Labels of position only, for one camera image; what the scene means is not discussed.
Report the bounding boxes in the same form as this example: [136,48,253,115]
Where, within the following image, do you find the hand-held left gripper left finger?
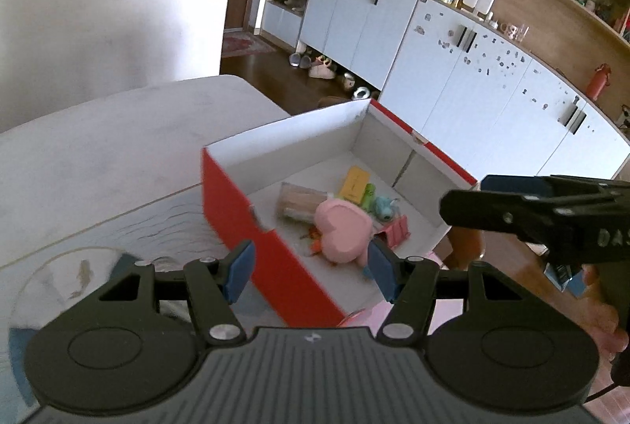
[97,240,257,348]

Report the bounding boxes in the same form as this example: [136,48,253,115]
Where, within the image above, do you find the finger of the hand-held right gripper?
[480,174,613,199]
[439,189,559,244]

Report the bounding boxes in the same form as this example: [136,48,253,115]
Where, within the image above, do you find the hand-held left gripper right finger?
[367,238,535,349]

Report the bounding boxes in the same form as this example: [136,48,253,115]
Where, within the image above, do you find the pink ribbed toy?
[383,216,411,250]

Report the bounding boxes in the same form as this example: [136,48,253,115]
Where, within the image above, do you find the red cardboard box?
[201,98,479,329]

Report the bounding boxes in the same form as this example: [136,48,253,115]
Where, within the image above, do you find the pink heart-shaped container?
[314,200,375,265]

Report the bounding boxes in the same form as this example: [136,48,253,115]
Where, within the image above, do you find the teal toy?
[375,196,398,222]

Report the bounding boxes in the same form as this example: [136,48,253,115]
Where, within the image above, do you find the clear cylindrical container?
[277,182,330,224]

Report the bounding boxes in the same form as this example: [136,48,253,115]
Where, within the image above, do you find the yellow rectangular box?
[339,167,371,204]

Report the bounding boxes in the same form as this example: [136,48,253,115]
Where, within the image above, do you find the person's right hand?
[583,265,630,352]

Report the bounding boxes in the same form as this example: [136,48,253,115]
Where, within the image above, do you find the pink plastic object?
[339,251,445,332]

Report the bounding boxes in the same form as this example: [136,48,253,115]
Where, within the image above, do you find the white sticker-covered cabinet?
[381,0,630,189]

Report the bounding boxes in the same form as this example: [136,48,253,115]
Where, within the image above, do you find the red water bottle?
[588,63,612,100]

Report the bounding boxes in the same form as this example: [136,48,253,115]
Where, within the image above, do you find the glass cups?
[498,22,531,42]

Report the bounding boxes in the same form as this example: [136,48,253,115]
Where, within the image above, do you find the blue printed table mat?
[0,180,279,424]

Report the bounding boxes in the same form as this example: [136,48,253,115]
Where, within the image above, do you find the pink white sneakers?
[308,56,338,81]

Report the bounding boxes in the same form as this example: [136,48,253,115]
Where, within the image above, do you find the patterned floor rug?
[221,33,277,59]

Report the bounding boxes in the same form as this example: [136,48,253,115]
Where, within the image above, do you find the white double-door cabinet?
[296,0,420,89]

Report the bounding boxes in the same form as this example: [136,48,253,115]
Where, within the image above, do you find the low white shoe cabinet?
[261,0,304,47]

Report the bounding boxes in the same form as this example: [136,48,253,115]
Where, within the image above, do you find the black cable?
[585,377,622,406]

